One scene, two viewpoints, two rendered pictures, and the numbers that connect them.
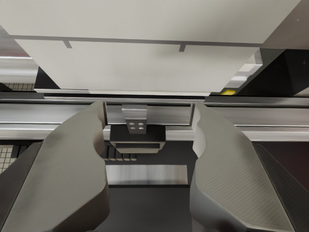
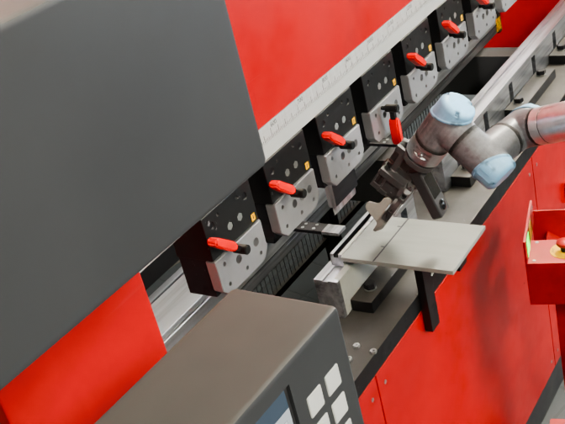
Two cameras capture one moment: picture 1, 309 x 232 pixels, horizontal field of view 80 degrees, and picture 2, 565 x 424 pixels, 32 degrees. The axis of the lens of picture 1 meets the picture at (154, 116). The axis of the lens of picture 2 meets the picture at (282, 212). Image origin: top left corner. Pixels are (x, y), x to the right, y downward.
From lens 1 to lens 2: 2.04 m
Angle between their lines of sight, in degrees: 51
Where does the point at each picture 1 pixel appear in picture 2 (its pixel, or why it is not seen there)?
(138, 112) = (336, 230)
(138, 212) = (345, 186)
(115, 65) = (382, 232)
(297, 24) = not seen: hidden behind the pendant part
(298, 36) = not seen: hidden behind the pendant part
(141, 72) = (374, 237)
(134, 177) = (345, 198)
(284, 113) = not seen: hidden behind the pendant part
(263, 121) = (198, 314)
